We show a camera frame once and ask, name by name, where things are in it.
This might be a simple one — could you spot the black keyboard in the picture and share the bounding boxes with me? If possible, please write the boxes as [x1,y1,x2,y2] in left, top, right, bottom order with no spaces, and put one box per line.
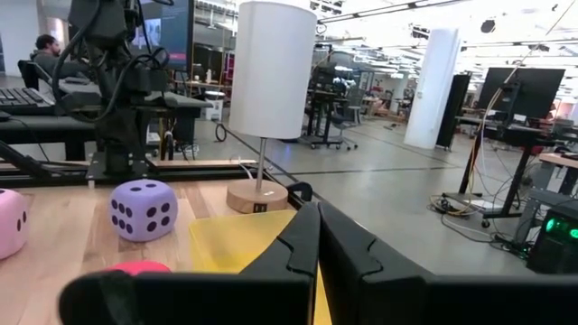
[0,87,56,116]

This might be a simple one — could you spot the white round column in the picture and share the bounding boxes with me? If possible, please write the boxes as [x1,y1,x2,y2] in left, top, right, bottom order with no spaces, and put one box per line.
[403,27,462,151]

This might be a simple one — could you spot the large pink foam die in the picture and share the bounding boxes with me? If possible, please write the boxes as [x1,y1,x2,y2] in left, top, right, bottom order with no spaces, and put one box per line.
[0,188,30,261]

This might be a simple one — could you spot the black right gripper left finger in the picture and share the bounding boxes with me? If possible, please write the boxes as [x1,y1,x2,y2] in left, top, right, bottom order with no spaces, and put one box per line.
[58,201,322,325]

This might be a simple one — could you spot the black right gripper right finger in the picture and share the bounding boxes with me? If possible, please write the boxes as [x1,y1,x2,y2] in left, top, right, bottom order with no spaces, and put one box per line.
[318,201,578,325]

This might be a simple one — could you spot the yellow cable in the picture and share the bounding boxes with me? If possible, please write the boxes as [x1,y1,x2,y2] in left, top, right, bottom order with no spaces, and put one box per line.
[428,85,506,217]

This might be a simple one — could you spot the black desk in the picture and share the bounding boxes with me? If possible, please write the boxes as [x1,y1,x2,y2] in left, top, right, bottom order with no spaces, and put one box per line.
[0,89,213,162]

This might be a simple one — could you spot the black monitor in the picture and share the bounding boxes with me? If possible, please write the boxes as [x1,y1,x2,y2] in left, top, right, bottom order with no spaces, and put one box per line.
[477,67,567,121]

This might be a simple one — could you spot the large purple foam die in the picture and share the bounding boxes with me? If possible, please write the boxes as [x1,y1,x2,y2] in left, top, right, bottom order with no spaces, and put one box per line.
[108,179,179,243]

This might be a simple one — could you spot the dark blue display monitor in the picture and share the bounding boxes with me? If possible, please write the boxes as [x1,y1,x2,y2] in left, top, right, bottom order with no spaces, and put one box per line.
[130,0,196,72]

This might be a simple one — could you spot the black office chair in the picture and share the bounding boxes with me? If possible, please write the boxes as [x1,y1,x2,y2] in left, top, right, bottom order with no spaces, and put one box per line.
[331,105,363,152]

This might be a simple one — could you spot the person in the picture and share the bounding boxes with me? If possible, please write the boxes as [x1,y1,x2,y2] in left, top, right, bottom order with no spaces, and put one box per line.
[29,33,91,81]

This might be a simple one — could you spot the black computer tower green lights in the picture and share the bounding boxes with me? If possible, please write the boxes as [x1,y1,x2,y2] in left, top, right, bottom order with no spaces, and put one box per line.
[526,208,578,275]

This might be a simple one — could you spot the black aluminium table frame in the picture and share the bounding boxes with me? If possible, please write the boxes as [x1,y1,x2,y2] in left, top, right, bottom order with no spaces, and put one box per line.
[0,139,317,204]

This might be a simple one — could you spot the white cylindrical tube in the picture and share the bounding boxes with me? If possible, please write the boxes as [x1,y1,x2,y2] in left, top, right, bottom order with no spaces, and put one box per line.
[226,0,319,215]

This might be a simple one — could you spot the yellow translucent plastic bin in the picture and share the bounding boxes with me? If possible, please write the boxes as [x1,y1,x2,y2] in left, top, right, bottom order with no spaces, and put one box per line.
[188,209,334,325]

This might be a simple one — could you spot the large red foam die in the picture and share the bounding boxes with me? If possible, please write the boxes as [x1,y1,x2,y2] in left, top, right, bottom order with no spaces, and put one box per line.
[106,260,172,276]

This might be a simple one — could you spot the black rolling monitor stand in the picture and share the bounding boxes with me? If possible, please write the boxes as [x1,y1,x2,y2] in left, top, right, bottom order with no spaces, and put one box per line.
[442,80,559,229]

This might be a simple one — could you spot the black table edge clamp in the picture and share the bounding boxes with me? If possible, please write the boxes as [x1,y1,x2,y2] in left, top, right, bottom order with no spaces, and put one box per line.
[285,181,314,203]

